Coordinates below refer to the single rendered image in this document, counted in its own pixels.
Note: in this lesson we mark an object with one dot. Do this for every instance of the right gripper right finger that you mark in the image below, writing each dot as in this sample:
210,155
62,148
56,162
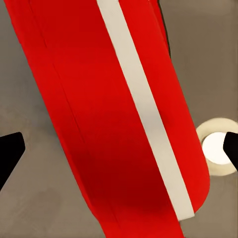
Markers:
230,147

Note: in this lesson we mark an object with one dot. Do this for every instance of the radio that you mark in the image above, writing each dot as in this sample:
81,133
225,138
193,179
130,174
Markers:
104,71

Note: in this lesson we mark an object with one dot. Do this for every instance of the coffee table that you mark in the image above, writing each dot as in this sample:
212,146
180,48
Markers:
41,198

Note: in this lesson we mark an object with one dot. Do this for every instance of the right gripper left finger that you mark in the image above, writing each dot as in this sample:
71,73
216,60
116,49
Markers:
12,148

